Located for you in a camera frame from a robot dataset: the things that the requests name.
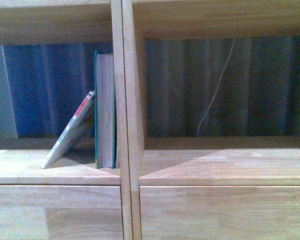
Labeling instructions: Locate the upper right wooden drawer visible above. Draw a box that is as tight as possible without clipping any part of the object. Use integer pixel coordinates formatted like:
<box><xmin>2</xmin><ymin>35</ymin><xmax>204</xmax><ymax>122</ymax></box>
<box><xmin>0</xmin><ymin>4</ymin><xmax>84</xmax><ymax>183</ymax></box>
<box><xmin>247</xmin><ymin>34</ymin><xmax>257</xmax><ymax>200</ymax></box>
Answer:
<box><xmin>140</xmin><ymin>186</ymin><xmax>300</xmax><ymax>240</ymax></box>

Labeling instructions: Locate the small white red-spined book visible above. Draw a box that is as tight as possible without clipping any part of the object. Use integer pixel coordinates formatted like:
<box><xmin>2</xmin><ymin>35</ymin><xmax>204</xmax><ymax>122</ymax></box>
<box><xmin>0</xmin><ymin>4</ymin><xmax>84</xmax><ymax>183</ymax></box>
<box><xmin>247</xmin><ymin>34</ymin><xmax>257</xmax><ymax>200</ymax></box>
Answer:
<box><xmin>42</xmin><ymin>91</ymin><xmax>95</xmax><ymax>169</ymax></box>

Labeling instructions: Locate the wooden shelf unit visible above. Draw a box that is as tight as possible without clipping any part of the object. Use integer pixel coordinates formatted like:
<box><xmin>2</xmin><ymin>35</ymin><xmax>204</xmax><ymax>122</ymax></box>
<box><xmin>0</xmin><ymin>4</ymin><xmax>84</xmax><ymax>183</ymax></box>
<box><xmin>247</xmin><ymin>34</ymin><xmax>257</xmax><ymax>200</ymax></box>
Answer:
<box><xmin>0</xmin><ymin>0</ymin><xmax>133</xmax><ymax>240</ymax></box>
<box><xmin>122</xmin><ymin>0</ymin><xmax>300</xmax><ymax>240</ymax></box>

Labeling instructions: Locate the right wooden shelf unit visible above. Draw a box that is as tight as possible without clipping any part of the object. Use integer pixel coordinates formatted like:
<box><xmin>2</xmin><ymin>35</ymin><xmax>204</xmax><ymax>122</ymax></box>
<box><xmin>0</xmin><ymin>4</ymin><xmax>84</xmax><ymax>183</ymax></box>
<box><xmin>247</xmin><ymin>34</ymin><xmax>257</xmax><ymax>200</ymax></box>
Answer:
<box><xmin>122</xmin><ymin>0</ymin><xmax>300</xmax><ymax>240</ymax></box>

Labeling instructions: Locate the dark blue curtain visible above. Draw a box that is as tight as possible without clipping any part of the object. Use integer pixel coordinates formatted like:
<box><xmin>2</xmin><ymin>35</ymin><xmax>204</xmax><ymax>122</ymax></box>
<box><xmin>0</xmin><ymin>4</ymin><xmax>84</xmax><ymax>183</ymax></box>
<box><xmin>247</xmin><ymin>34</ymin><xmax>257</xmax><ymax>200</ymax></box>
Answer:
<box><xmin>0</xmin><ymin>36</ymin><xmax>300</xmax><ymax>138</ymax></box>

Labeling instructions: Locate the thick teal cover book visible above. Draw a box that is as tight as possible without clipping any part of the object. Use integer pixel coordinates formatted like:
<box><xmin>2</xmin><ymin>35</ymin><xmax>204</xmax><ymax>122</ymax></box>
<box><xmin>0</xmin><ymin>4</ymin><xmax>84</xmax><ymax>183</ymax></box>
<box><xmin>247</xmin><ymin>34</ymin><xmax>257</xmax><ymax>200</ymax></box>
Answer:
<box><xmin>94</xmin><ymin>51</ymin><xmax>117</xmax><ymax>169</ymax></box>

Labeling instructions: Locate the wooden drawer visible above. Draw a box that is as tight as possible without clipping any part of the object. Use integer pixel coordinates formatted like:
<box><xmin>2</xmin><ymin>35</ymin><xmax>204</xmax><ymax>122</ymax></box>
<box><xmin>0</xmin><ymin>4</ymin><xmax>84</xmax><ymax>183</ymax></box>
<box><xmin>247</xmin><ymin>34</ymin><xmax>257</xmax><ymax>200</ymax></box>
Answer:
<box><xmin>140</xmin><ymin>186</ymin><xmax>300</xmax><ymax>240</ymax></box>
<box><xmin>0</xmin><ymin>185</ymin><xmax>125</xmax><ymax>240</ymax></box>

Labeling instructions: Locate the thin white hanging cord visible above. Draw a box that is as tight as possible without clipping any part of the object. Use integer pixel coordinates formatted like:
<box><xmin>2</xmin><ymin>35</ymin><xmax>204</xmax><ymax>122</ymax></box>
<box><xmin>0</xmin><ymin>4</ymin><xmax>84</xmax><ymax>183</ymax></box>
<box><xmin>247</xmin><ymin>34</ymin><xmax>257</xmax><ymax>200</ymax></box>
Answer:
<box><xmin>196</xmin><ymin>37</ymin><xmax>235</xmax><ymax>138</ymax></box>

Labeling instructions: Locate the upper left wooden drawer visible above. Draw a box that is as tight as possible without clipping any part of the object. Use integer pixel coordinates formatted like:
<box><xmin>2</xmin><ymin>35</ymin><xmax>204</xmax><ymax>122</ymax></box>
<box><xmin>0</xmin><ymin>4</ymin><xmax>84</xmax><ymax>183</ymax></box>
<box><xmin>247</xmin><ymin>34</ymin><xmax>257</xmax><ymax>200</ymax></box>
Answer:
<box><xmin>0</xmin><ymin>185</ymin><xmax>125</xmax><ymax>240</ymax></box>

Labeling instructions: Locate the left wooden shelf unit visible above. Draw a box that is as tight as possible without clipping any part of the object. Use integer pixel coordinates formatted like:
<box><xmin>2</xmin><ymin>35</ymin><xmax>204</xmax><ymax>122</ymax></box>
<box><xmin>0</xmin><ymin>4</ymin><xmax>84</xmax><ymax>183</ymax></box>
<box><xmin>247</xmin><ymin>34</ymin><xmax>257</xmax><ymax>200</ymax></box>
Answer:
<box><xmin>0</xmin><ymin>0</ymin><xmax>133</xmax><ymax>240</ymax></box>

